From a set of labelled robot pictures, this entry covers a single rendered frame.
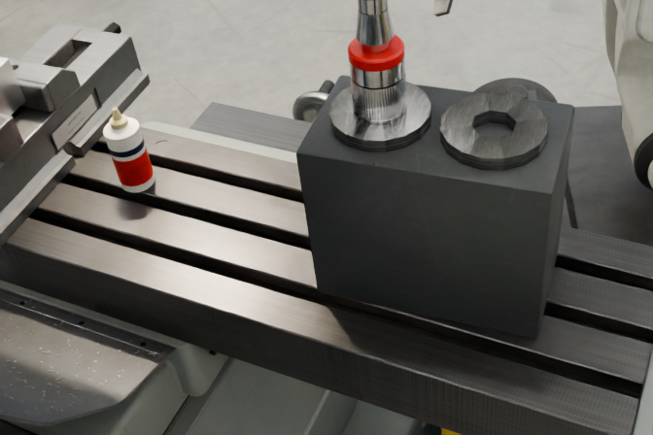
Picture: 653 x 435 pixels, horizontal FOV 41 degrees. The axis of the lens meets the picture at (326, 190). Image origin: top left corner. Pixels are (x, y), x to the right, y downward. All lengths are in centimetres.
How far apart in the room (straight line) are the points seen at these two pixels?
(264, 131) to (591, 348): 73
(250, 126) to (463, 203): 74
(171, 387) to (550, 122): 52
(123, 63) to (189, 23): 200
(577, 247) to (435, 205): 23
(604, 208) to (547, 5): 167
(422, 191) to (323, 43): 224
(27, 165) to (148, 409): 31
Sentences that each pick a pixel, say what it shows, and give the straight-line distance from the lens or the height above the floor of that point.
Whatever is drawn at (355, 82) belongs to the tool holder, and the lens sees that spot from 74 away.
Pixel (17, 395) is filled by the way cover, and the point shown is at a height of 94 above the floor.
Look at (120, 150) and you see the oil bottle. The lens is 101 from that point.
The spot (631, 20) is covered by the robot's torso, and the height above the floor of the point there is 96.
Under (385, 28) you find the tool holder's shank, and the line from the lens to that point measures 72.
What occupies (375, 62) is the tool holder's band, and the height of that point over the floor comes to 120.
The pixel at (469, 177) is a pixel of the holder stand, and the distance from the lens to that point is 72.
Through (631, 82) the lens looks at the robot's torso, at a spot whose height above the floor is 83.
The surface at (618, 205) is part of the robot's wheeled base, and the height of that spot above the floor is 57.
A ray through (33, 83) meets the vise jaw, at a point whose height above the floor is 105.
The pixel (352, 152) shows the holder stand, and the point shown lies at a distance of 75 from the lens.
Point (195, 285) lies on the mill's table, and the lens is 92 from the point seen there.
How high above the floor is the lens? 161
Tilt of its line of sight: 42 degrees down
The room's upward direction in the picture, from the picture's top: 8 degrees counter-clockwise
